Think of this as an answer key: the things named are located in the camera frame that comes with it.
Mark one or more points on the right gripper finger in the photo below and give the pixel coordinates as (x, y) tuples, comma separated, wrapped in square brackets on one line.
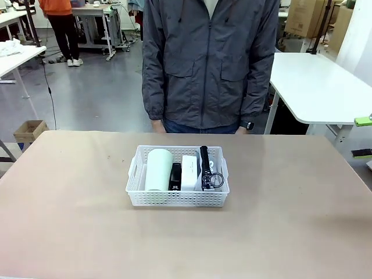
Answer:
[(363, 121), (361, 154)]

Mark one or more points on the white rectangular device box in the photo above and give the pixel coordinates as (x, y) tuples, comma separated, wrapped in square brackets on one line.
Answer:
[(190, 174)]

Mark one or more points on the black stapler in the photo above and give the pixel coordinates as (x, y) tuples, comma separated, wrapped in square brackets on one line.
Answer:
[(175, 177)]

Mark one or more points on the pale green paper roll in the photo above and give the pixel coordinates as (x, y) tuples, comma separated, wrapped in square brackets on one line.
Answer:
[(158, 168)]

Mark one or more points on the person's left forearm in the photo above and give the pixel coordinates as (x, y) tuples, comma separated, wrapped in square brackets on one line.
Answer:
[(257, 93)]

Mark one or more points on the person's right forearm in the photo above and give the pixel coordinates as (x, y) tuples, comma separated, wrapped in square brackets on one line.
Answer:
[(154, 93)]

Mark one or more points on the white perforated plastic basket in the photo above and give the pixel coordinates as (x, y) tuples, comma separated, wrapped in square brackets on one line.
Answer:
[(174, 200)]

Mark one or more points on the person's left hand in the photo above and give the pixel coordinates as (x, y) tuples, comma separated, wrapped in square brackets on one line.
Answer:
[(241, 130)]

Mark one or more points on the person's right hand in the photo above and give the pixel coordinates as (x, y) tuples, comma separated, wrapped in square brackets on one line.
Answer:
[(158, 126)]

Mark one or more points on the white desk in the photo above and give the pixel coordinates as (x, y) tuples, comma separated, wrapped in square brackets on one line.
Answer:
[(314, 87)]

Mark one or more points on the tall brown cardboard box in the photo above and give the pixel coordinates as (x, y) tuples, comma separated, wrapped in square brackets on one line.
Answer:
[(340, 26)]

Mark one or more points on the black stand pole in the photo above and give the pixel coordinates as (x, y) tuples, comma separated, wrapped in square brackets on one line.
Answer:
[(322, 23)]

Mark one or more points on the dark smartwatch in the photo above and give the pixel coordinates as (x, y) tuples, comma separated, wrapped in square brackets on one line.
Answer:
[(249, 125)]

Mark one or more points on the large brown cardboard box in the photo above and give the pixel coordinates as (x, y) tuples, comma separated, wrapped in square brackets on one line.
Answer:
[(305, 17)]

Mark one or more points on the person in grey jacket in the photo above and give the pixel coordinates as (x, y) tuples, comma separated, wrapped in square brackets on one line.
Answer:
[(203, 58)]

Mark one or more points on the white workbench grey legs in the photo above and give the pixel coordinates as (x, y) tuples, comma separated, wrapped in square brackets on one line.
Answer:
[(93, 11)]

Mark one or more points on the person in orange top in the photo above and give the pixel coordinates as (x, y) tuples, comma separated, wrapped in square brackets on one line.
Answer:
[(62, 29)]

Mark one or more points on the small open cardboard box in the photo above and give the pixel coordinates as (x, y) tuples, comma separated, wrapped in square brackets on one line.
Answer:
[(30, 130)]

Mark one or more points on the white table with cloth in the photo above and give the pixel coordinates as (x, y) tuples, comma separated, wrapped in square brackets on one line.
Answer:
[(17, 62)]

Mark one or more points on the white crumpled cloth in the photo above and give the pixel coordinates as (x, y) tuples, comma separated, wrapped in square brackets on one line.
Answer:
[(10, 48)]

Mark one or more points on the white table black leg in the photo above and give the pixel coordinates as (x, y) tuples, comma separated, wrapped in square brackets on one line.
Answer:
[(14, 17)]

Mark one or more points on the black metal frame leg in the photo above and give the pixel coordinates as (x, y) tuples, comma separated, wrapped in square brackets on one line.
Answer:
[(7, 151)]

